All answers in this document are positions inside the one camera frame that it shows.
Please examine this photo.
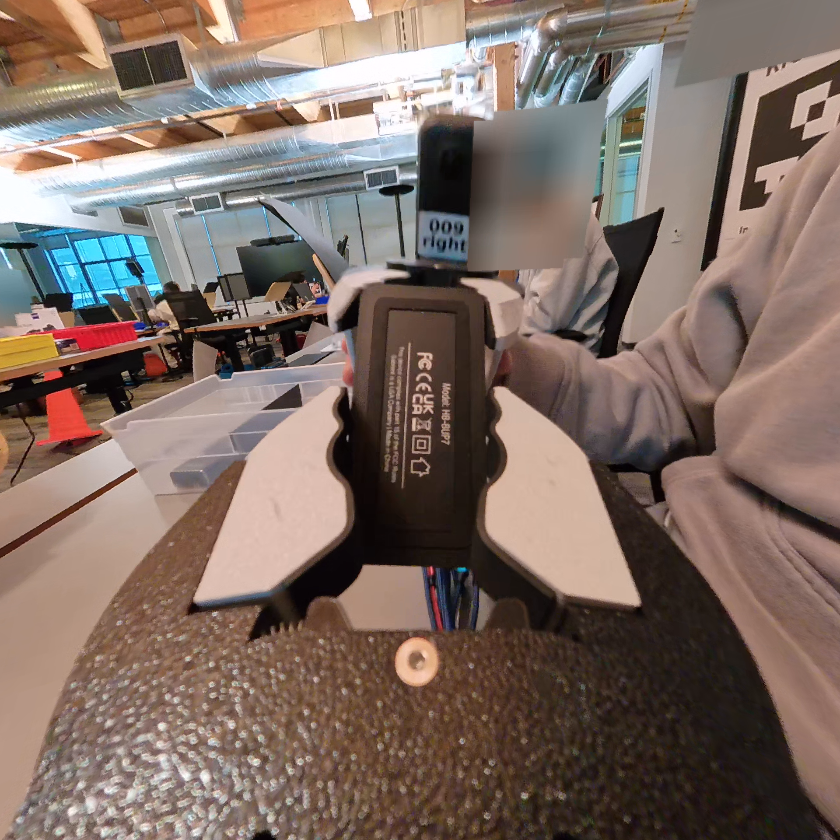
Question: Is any black USB hub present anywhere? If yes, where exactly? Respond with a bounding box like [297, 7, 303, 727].
[343, 281, 503, 571]

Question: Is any large silver duct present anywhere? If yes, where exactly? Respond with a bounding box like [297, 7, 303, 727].
[29, 115, 424, 198]

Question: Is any yellow plastic bin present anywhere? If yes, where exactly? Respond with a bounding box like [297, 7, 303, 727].
[0, 332, 61, 370]

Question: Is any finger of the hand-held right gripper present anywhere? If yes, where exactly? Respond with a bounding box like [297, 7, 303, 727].
[459, 276, 527, 357]
[327, 266, 396, 336]

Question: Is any white desk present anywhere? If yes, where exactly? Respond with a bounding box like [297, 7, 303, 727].
[0, 436, 217, 808]

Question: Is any black office chair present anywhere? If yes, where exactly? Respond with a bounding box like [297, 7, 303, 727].
[164, 290, 219, 332]
[558, 209, 670, 506]

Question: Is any large grid window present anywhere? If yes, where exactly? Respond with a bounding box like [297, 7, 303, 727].
[46, 233, 155, 309]

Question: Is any clear plastic bin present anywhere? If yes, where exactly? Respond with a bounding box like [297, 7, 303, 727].
[101, 363, 349, 496]

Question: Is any black white marker poster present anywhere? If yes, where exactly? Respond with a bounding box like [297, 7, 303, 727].
[701, 85, 840, 271]

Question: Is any thin silver duct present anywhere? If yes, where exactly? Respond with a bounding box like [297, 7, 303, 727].
[69, 167, 421, 211]

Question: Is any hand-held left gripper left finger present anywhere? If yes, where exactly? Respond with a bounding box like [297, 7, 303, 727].
[192, 386, 363, 621]

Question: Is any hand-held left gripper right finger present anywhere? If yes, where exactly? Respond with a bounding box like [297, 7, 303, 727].
[474, 386, 644, 630]

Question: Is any black floor lamp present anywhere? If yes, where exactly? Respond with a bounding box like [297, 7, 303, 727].
[381, 184, 416, 263]
[0, 241, 42, 309]

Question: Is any grey angled panel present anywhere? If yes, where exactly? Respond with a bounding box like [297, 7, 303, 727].
[258, 196, 350, 273]

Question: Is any orange traffic cone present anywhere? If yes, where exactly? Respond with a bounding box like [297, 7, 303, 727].
[36, 387, 104, 448]

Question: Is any large duct vent grille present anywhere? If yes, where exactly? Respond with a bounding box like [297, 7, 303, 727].
[105, 36, 193, 101]

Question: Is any person's right hand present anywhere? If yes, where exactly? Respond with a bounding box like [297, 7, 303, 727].
[340, 336, 515, 389]

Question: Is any glass door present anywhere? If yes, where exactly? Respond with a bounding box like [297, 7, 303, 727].
[604, 85, 652, 227]

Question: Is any person's right forearm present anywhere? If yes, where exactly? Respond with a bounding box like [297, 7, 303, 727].
[508, 128, 840, 473]

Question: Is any blue braided cable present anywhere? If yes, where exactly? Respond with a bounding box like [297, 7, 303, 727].
[420, 564, 488, 632]

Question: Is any large black monitor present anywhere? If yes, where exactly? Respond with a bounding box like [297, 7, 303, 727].
[236, 239, 332, 299]

